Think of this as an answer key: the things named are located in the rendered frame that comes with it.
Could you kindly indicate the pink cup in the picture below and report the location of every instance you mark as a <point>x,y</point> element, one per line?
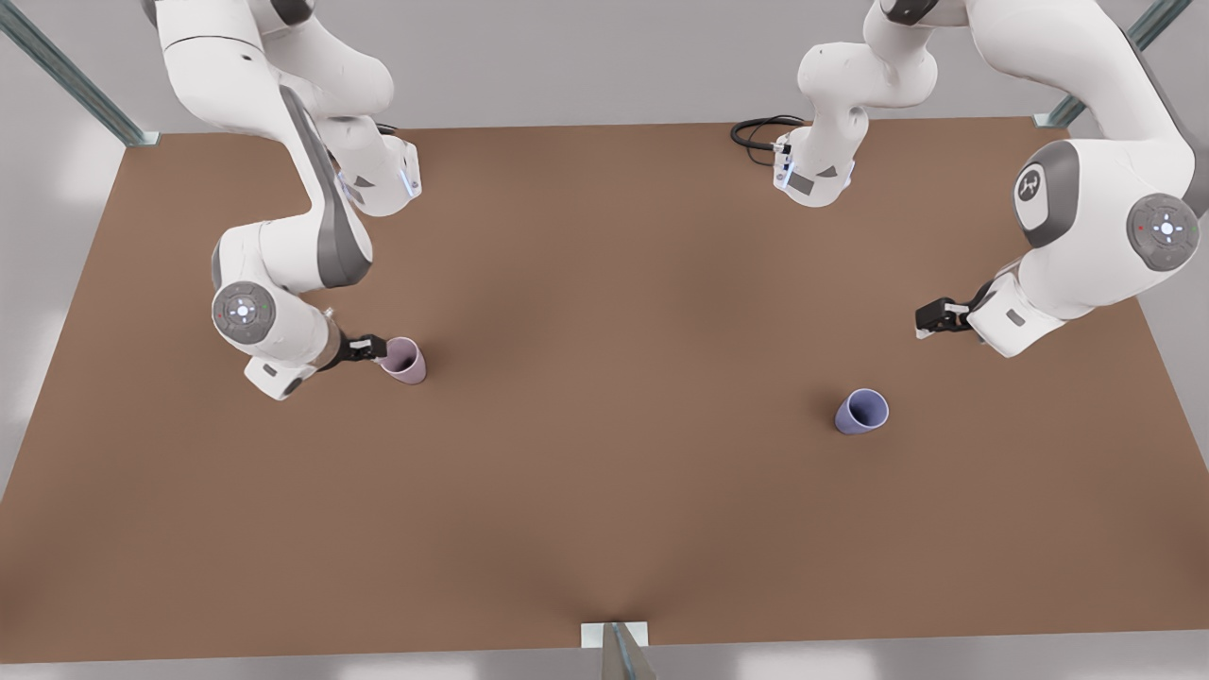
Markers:
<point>404,361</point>

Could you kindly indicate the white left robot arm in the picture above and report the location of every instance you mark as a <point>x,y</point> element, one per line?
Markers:
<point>1096,217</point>

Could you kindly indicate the silver frame post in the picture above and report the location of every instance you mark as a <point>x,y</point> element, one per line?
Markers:
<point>619,652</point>
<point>71,74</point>
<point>1105,71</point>

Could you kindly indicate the purple cup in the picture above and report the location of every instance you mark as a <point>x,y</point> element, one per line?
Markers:
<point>861,412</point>

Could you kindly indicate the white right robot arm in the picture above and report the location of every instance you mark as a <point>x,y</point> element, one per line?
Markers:
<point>283,236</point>

